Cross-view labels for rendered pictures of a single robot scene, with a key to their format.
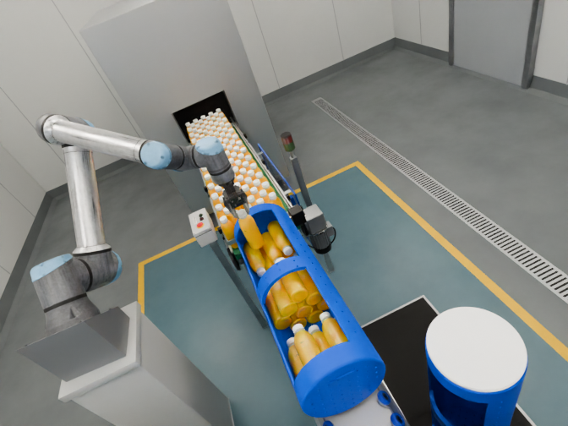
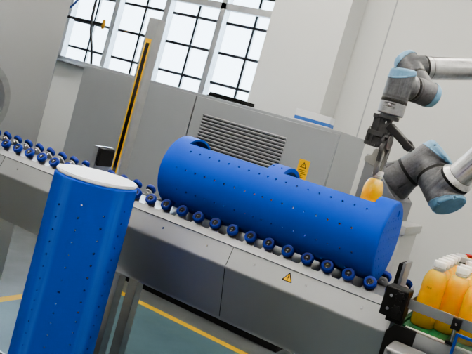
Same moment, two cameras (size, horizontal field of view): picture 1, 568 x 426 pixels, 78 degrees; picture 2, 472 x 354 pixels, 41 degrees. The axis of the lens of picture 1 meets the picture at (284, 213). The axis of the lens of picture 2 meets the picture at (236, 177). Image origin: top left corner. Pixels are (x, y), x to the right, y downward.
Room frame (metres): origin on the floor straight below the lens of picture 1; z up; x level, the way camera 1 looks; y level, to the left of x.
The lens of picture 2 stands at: (2.03, -1.91, 1.35)
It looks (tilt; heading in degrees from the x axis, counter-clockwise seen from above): 5 degrees down; 123
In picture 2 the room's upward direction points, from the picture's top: 16 degrees clockwise
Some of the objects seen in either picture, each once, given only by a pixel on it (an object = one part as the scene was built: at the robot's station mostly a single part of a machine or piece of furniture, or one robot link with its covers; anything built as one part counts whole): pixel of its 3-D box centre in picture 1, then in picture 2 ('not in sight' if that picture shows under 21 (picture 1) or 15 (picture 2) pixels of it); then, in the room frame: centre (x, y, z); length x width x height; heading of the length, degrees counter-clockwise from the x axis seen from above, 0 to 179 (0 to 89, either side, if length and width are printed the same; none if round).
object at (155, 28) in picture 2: not in sight; (112, 190); (-0.10, 0.29, 0.85); 0.06 x 0.06 x 1.70; 7
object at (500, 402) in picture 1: (468, 401); (65, 298); (0.48, -0.39, 0.59); 0.28 x 0.28 x 0.88
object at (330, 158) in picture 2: not in sight; (189, 194); (-0.71, 1.71, 0.72); 2.15 x 0.54 x 1.45; 5
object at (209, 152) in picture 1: (212, 155); (399, 86); (1.20, 0.16, 1.61); 0.10 x 0.09 x 0.12; 64
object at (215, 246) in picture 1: (239, 285); not in sight; (1.59, 0.45, 0.50); 0.04 x 0.04 x 1.00; 7
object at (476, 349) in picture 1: (473, 346); (97, 176); (0.48, -0.39, 1.03); 0.28 x 0.28 x 0.01
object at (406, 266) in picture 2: not in sight; (400, 279); (1.42, 0.14, 0.99); 0.10 x 0.02 x 0.12; 97
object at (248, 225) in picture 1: (250, 230); (369, 201); (1.22, 0.17, 1.20); 0.07 x 0.07 x 0.19
